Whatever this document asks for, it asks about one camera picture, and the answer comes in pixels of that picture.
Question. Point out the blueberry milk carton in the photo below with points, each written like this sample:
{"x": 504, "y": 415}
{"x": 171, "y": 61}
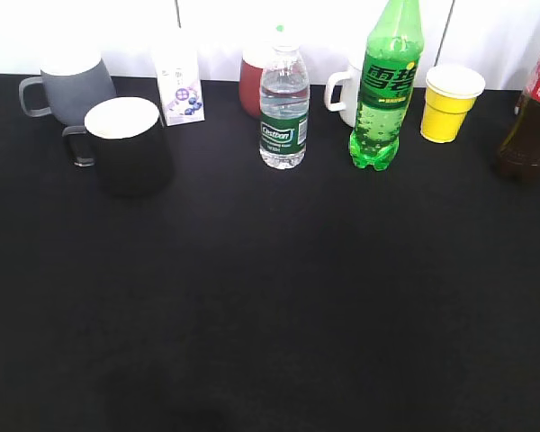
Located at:
{"x": 179, "y": 85}

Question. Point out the black mug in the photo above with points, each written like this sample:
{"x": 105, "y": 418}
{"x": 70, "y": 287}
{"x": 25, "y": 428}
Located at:
{"x": 127, "y": 138}

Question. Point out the red mug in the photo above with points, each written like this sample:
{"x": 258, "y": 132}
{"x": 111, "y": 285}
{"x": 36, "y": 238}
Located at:
{"x": 254, "y": 60}

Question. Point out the brown coffee drink bottle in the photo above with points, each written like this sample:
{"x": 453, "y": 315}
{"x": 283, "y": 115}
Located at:
{"x": 519, "y": 103}

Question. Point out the grey mug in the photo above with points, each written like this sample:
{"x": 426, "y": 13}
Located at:
{"x": 73, "y": 84}

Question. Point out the cola bottle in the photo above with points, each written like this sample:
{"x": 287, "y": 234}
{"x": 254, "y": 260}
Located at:
{"x": 518, "y": 157}

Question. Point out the clear water bottle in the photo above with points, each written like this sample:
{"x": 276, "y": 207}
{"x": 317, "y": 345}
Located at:
{"x": 284, "y": 103}

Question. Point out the white mug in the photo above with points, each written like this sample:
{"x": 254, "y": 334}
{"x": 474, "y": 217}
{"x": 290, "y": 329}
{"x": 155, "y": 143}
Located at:
{"x": 350, "y": 80}

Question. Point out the yellow paper cup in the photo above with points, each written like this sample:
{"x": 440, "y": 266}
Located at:
{"x": 450, "y": 94}

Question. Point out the green sprite bottle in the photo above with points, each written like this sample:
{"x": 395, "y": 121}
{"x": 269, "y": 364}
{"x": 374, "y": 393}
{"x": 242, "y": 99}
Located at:
{"x": 391, "y": 60}

